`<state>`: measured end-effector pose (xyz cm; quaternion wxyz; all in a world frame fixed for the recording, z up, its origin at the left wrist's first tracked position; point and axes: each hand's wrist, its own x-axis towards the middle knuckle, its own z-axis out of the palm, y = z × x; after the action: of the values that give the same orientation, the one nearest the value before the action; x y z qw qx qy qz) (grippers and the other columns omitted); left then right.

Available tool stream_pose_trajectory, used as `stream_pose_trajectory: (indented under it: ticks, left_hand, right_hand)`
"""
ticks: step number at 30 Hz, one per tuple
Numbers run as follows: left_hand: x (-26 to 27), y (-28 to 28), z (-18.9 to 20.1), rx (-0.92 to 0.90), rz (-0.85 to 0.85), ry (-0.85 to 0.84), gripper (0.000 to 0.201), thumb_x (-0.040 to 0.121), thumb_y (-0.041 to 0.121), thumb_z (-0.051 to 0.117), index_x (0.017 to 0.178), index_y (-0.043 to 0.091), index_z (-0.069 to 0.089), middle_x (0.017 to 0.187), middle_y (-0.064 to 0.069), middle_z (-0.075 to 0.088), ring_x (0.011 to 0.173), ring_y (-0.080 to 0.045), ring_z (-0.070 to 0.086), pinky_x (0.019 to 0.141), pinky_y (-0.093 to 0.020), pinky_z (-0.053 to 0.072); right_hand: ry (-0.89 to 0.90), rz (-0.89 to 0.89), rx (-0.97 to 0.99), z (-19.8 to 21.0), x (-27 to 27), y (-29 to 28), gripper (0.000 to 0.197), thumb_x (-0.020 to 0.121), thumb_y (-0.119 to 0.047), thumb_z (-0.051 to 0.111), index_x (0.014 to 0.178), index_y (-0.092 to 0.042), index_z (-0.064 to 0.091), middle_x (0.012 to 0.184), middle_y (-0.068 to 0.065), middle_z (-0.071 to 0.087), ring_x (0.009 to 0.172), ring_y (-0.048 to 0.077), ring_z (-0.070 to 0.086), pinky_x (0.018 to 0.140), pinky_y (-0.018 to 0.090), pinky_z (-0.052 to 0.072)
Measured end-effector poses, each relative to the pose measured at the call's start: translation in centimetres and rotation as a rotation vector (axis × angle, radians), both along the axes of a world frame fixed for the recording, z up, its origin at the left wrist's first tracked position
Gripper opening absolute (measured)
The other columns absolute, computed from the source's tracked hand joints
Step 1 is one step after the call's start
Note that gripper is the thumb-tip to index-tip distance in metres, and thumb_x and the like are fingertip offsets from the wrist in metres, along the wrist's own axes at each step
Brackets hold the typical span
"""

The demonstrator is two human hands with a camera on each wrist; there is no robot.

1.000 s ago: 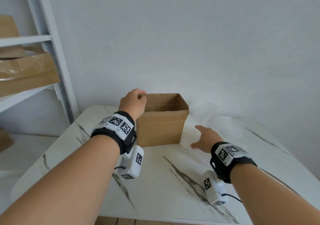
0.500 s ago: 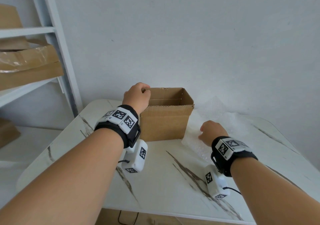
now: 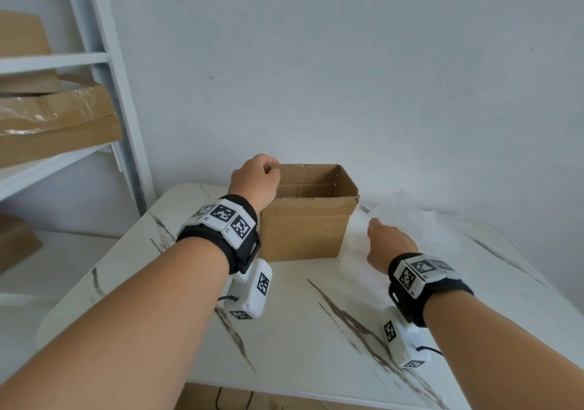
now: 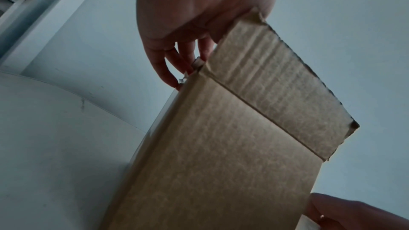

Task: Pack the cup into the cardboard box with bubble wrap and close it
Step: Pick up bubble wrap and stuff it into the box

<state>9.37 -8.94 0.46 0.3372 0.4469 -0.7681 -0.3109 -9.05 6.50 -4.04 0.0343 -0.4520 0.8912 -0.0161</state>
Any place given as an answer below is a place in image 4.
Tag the white metal shelf unit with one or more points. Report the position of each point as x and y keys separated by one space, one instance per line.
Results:
x=48 y=4

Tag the person's left hand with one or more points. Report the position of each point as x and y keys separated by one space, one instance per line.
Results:
x=191 y=4

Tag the person's right hand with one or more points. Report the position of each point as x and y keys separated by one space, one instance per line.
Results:
x=351 y=216

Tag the brown cardboard box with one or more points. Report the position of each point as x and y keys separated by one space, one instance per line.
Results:
x=223 y=148

